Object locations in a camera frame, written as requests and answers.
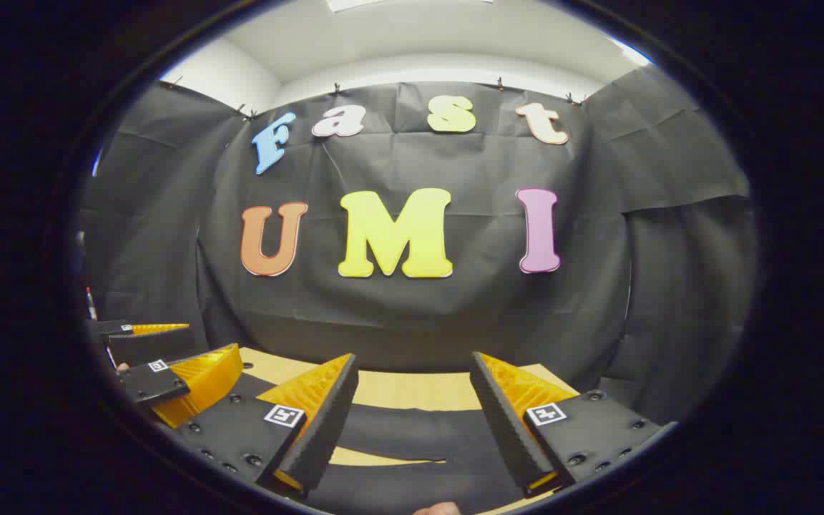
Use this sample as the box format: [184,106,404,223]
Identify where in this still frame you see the black jeans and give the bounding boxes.
[230,372,549,515]

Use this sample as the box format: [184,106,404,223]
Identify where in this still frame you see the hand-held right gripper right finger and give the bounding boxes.
[469,350,677,499]

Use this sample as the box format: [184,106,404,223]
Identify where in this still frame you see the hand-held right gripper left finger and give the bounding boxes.
[169,352,360,499]

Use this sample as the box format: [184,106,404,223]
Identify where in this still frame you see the black backdrop cloth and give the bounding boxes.
[79,64,760,430]

